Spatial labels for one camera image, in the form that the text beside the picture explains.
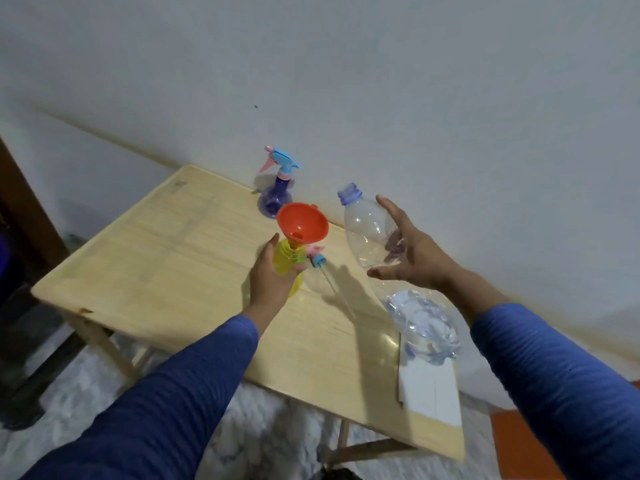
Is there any person's right hand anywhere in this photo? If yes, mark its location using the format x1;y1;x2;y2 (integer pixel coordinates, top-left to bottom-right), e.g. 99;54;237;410
366;194;463;295

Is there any person's left hand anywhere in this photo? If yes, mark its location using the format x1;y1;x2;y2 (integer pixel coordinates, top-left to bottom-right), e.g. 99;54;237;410
242;232;311;325

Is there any yellow spray bottle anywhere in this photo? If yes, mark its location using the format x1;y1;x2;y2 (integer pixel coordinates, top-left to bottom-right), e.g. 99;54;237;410
272;238;309;298

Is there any clear plastic water bottle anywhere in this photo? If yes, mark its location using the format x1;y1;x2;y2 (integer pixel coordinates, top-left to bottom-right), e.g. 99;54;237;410
337;182;462;367

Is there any orange plastic funnel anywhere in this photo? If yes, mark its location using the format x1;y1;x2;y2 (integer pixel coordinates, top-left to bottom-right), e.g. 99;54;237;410
276;202;330;251

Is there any person's left forearm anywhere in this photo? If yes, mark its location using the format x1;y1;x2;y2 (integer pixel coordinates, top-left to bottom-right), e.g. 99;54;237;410
19;304;261;480

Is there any person's right forearm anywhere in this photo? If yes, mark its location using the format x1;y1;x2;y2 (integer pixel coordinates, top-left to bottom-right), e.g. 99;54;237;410
441;267;640;480

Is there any white paper sheet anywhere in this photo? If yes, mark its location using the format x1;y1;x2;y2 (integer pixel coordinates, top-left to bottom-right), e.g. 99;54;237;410
397;339;463;428

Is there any orange furniture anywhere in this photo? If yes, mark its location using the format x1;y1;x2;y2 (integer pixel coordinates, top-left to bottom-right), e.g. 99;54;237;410
489;379;640;480

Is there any black plastic stool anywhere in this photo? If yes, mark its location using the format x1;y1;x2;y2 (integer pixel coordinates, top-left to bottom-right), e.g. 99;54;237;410
0;284;89;431

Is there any brown wooden door frame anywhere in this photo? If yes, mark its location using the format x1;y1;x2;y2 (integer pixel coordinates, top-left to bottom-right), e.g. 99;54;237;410
0;137;71;285

